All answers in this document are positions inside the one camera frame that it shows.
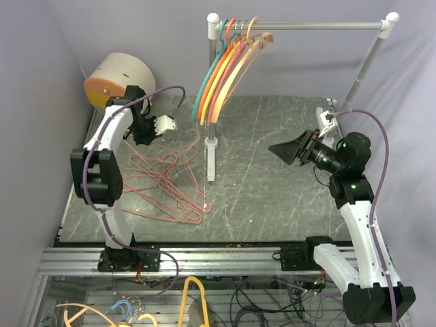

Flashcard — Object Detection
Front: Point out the blue hanger below table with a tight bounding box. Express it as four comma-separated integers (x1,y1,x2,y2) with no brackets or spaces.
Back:
105,299,133,322

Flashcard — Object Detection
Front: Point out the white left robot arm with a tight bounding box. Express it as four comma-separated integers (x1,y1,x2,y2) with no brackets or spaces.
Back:
70,85,177,272

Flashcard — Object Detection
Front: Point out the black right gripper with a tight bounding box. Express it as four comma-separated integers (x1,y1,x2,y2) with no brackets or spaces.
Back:
268,129,344,174

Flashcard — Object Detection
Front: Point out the aluminium mounting rail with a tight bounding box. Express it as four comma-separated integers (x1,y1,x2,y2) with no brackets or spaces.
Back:
37,243,323,278

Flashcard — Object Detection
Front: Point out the peach plastic hanger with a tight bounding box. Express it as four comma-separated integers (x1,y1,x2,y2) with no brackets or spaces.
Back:
207,16,274,126

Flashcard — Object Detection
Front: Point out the orange plastic hanger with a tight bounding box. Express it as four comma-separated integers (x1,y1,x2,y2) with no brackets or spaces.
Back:
192,15,240,125

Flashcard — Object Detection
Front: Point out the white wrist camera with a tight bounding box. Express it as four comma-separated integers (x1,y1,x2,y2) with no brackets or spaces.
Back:
315,107,339,138
153,115,178,136

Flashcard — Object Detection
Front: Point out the silver clothes rack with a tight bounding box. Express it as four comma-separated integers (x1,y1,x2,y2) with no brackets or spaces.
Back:
191,12,400,182

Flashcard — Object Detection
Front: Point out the pink plastic hanger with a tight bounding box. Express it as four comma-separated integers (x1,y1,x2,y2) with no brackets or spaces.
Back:
196,16,270,126

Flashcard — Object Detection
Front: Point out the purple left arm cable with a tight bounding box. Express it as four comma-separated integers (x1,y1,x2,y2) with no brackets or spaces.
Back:
81,84,187,302

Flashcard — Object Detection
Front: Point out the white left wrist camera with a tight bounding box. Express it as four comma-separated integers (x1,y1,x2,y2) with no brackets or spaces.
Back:
153,115,178,136

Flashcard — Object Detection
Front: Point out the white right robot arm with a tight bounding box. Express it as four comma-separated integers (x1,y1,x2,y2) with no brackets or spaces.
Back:
268,129,416,326

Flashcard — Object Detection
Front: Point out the teal plastic hanger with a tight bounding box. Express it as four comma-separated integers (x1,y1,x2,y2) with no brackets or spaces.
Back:
191,13,234,125

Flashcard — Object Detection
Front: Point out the beige round drawer cabinet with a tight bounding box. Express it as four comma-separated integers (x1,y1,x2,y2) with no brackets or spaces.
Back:
84,52,157,108

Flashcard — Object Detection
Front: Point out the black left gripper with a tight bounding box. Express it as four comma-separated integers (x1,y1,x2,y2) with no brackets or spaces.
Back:
129,116,164,146

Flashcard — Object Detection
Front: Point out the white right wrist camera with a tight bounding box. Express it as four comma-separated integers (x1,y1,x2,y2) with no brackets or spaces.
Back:
315,107,339,138

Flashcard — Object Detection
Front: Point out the yellow plastic hanger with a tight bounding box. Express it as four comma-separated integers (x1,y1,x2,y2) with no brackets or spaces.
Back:
196,18,251,126

